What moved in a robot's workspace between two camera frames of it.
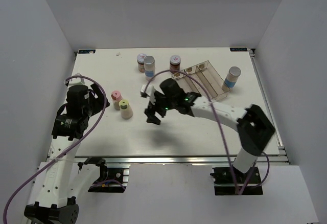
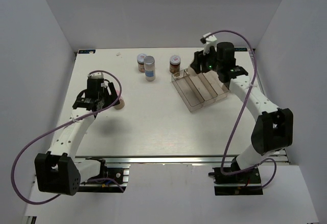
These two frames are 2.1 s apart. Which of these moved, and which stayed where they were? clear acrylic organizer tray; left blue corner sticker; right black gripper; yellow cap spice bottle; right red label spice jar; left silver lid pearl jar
Moved: right black gripper; yellow cap spice bottle
Stayed: left silver lid pearl jar; clear acrylic organizer tray; right red label spice jar; left blue corner sticker
